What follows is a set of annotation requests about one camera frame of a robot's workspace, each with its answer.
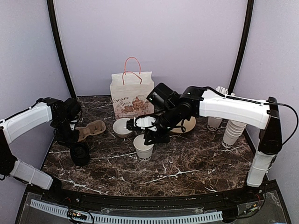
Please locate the stack of black lids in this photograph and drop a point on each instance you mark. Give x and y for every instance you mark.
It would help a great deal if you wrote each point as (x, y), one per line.
(80, 154)

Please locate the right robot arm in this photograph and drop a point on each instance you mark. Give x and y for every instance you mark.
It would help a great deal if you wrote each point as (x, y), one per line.
(207, 102)

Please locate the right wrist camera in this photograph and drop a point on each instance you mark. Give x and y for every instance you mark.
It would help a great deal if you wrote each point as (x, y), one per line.
(142, 123)

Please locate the white wrapped straws bundle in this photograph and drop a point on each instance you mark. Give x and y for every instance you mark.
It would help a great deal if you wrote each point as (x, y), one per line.
(222, 90)

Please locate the beige round plate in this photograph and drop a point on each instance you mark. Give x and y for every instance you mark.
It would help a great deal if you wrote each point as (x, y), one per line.
(187, 124)

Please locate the white ceramic bowl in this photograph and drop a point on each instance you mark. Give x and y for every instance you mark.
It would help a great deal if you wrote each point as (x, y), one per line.
(120, 128)

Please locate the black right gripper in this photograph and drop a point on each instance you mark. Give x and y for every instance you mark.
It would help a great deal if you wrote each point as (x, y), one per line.
(156, 138)

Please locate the white paper cup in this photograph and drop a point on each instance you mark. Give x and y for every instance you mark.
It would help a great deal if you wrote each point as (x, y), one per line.
(144, 152)

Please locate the stack of white paper cups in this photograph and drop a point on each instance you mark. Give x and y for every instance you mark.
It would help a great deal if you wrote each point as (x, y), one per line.
(233, 131)

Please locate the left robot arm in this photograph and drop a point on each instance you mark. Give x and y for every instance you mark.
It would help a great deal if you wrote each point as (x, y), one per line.
(61, 115)

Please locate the black table front rail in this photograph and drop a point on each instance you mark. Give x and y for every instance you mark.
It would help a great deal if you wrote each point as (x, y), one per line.
(227, 201)

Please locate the paper cup holding straws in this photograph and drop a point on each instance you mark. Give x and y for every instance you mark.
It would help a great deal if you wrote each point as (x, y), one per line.
(213, 123)

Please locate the grey slotted cable duct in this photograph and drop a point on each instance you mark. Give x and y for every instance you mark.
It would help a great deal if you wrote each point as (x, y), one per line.
(114, 216)

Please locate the brown cardboard cup carrier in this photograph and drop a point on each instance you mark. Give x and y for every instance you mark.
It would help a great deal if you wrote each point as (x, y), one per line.
(94, 128)

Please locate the cream bear paper bag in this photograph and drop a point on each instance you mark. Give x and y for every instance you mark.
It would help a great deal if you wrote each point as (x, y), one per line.
(129, 91)

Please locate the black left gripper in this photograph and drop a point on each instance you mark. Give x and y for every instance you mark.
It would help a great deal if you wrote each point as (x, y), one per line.
(68, 143)

